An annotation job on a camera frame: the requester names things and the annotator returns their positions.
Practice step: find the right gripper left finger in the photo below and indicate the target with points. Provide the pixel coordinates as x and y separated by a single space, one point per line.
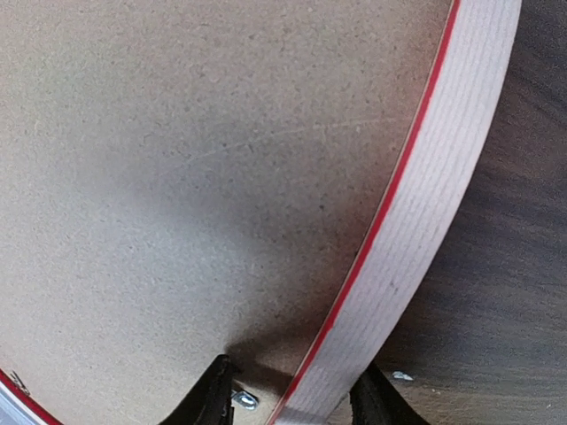
209 400

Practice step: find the brown backing board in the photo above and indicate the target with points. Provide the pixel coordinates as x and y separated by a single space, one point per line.
199 177

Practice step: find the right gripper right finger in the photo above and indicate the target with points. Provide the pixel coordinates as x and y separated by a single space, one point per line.
375 401

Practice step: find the wooden picture frame red edge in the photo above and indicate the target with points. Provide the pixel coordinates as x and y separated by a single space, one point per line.
421 199

